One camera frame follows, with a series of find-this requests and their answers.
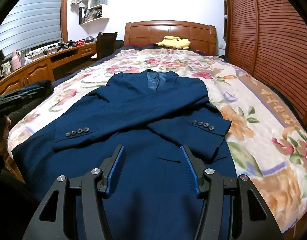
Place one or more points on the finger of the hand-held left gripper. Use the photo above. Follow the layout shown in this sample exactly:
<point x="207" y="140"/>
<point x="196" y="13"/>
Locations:
<point x="18" y="96"/>
<point x="31" y="89"/>

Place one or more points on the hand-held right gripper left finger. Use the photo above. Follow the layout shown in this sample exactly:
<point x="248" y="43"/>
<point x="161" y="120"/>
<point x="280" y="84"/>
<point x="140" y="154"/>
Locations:
<point x="113" y="165"/>

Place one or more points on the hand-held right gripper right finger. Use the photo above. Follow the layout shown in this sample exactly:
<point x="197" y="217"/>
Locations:
<point x="189" y="170"/>

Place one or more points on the navy blue suit jacket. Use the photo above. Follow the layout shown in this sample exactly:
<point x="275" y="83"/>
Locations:
<point x="143" y="105"/>

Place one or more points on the person's left hand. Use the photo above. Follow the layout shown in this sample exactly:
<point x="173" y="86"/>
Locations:
<point x="6" y="130"/>

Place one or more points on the black cloth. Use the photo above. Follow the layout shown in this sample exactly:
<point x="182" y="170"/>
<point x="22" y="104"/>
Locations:
<point x="44" y="87"/>

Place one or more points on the wooden desk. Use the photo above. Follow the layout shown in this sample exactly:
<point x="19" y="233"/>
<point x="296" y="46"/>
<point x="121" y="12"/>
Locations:
<point x="38" y="70"/>

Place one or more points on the white desk ornament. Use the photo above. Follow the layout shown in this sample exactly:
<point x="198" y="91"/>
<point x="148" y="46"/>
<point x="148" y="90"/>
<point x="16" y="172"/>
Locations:
<point x="6" y="68"/>

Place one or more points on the pink bottle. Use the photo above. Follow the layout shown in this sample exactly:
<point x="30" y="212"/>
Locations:
<point x="16" y="61"/>

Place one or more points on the grey window blind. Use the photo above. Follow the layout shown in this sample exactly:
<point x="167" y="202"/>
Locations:
<point x="33" y="22"/>

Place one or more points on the red basket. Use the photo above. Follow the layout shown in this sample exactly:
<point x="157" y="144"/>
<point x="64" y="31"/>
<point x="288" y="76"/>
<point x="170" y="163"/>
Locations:
<point x="80" y="42"/>

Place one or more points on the floral blanket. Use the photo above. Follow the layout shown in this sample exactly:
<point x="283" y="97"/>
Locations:
<point x="256" y="130"/>

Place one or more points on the dark brown chair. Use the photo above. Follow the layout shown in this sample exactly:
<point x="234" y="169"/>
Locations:
<point x="104" y="46"/>

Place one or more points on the black binders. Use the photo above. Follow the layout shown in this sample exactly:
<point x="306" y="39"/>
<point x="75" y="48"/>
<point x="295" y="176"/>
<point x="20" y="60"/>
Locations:
<point x="82" y="15"/>

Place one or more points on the white paper bag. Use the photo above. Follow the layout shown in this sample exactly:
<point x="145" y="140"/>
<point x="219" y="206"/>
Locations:
<point x="98" y="0"/>

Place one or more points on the yellow plush toy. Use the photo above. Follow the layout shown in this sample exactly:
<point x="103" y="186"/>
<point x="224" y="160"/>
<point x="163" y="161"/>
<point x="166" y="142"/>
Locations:
<point x="176" y="43"/>

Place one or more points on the wooden bed headboard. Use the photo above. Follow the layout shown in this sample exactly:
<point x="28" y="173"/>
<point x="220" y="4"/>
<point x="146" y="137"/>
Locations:
<point x="148" y="33"/>

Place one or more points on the wooden louvered wardrobe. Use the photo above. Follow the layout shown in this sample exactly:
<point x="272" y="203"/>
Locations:
<point x="276" y="42"/>

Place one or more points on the white wall shelf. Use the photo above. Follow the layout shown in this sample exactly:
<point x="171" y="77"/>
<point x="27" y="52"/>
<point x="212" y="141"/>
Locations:
<point x="106" y="15"/>

